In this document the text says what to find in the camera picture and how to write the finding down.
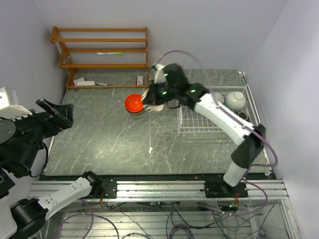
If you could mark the blue patterned white bowl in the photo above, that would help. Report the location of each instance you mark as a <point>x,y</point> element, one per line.
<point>219,97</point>

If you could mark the white wire dish rack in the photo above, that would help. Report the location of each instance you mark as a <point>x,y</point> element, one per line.
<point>192,122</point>

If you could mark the red white small box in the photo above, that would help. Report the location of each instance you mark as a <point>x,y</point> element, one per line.
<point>139,80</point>

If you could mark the aluminium rail frame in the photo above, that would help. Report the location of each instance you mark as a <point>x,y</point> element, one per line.
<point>179,207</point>

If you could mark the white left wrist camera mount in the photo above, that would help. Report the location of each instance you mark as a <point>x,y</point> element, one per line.
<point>10,107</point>

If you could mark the white corner bracket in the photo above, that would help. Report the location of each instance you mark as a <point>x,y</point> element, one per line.
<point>242,74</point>

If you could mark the wooden shelf rack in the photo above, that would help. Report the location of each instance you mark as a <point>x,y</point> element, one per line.
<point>79,47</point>

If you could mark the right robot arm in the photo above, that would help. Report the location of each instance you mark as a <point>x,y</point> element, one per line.
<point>247,137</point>

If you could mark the orange bowl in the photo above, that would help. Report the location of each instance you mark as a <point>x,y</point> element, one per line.
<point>133,103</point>

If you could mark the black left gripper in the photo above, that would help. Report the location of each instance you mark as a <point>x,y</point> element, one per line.
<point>67,109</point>

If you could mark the blue striped white bowl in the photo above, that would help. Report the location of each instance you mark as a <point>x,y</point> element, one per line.
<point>150,108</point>

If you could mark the white ribbed bowl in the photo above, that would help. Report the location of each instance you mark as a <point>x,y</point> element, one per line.
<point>235,101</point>

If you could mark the green white pen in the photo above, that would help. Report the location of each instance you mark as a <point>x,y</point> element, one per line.
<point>109,53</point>

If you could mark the brown bowl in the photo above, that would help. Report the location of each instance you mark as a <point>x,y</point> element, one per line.
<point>243,116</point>

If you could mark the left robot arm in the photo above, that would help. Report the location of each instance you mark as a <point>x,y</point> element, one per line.
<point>21,137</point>

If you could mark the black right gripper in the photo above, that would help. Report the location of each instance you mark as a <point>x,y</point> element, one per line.
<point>152,97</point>

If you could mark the white flat box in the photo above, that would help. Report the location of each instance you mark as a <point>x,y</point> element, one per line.
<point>83,82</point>

